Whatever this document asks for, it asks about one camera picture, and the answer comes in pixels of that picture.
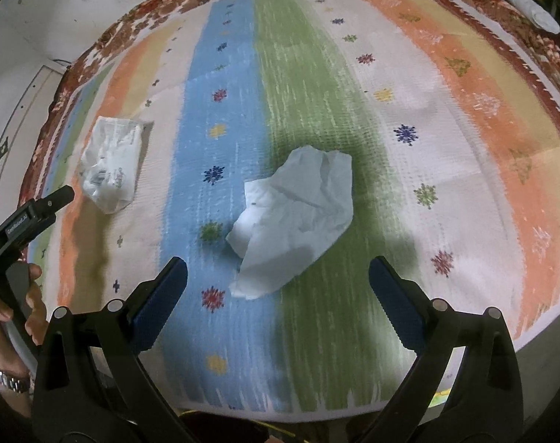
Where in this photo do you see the striped colourful bed mat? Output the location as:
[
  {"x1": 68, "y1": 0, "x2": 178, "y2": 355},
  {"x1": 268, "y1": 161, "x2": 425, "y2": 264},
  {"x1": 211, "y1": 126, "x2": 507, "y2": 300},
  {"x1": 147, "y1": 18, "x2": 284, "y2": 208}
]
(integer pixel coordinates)
[{"x1": 21, "y1": 0, "x2": 560, "y2": 421}]

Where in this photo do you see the white tissue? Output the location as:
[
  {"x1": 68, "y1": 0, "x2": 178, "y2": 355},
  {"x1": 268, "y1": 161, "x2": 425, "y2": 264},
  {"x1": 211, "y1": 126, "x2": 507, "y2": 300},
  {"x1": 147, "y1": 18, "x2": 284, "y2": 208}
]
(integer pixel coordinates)
[{"x1": 226, "y1": 145, "x2": 353, "y2": 300}]

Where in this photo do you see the white wall panel door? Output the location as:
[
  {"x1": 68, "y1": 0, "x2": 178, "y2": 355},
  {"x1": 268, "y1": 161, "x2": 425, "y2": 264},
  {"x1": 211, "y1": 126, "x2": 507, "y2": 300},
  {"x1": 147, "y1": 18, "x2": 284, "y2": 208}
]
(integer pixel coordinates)
[{"x1": 0, "y1": 65, "x2": 63, "y2": 219}]

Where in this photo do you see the red floral blanket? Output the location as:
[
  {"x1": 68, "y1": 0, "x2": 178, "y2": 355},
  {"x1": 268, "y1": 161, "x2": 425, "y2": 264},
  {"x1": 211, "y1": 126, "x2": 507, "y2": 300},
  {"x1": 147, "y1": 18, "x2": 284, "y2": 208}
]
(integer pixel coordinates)
[{"x1": 18, "y1": 0, "x2": 560, "y2": 202}]

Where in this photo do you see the person's left hand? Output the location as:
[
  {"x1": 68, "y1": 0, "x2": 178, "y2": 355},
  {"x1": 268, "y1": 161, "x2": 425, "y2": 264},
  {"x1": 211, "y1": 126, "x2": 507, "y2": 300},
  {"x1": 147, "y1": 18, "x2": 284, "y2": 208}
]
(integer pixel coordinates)
[{"x1": 0, "y1": 263, "x2": 49, "y2": 379}]

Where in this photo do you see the white rolled pillow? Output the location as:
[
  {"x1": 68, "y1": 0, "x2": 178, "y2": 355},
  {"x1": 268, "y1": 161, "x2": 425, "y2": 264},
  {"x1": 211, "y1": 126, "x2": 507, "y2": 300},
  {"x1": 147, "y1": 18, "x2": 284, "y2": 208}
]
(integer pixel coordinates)
[{"x1": 508, "y1": 0, "x2": 560, "y2": 35}]

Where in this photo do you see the gold rimmed trash bin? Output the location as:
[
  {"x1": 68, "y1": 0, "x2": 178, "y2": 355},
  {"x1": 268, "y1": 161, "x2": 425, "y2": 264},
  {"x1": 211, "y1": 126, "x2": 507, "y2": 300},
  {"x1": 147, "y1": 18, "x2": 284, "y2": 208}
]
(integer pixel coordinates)
[{"x1": 178, "y1": 410, "x2": 306, "y2": 443}]

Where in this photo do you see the wrist watch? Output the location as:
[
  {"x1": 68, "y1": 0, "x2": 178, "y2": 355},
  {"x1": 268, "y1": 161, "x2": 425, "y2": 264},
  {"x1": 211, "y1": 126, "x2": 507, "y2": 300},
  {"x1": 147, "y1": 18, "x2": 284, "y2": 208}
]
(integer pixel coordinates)
[{"x1": 0, "y1": 370, "x2": 31, "y2": 394}]

